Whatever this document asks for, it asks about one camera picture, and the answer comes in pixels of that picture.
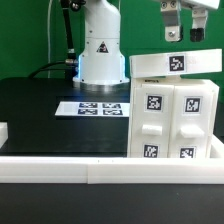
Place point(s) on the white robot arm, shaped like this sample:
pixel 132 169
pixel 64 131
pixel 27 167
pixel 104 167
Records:
pixel 101 66

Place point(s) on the white cabinet body box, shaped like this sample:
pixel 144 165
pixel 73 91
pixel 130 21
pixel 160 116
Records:
pixel 171 118

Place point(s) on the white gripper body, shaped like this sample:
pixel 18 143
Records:
pixel 208 4

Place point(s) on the white cabinet door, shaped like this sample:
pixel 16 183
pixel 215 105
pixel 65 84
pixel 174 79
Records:
pixel 150 119
pixel 190 121

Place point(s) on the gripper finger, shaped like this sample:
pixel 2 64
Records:
pixel 170 11
pixel 199 21

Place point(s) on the white marker base sheet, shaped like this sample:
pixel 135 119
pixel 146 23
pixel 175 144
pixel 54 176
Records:
pixel 93 109

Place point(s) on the white cabinet top block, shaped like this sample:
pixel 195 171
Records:
pixel 176 63

